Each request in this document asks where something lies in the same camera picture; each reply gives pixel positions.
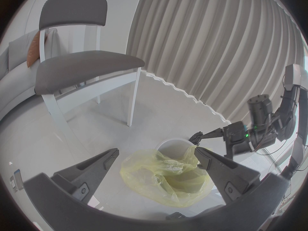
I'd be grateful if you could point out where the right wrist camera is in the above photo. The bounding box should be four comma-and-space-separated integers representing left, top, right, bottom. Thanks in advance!
228, 121, 248, 136

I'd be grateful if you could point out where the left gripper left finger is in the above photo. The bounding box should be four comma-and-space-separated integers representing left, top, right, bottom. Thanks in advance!
52, 148, 120, 201

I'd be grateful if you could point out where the pale grey curtain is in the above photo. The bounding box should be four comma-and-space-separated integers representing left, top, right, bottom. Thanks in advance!
126, 0, 306, 126

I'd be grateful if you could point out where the orange cushion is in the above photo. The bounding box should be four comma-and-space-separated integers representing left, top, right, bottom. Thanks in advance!
27, 31, 40, 68

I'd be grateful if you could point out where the grey and white chair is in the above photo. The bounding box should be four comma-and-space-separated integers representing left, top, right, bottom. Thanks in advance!
34, 0, 145, 153

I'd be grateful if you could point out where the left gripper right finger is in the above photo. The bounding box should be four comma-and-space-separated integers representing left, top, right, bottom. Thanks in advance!
194, 146, 261, 205

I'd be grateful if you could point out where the yellow plastic bag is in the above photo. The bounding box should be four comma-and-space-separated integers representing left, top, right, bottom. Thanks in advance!
120, 145, 213, 207

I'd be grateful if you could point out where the black plastic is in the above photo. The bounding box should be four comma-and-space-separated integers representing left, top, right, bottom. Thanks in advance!
189, 131, 205, 147

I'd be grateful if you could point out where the pale grey sofa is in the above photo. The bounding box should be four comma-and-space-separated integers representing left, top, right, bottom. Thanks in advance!
0, 29, 66, 121

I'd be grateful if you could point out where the white trash bin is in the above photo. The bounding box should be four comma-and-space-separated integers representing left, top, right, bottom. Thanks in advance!
156, 138, 195, 159

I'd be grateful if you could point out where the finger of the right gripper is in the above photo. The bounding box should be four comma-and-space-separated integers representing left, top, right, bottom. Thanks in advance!
202, 127, 225, 139

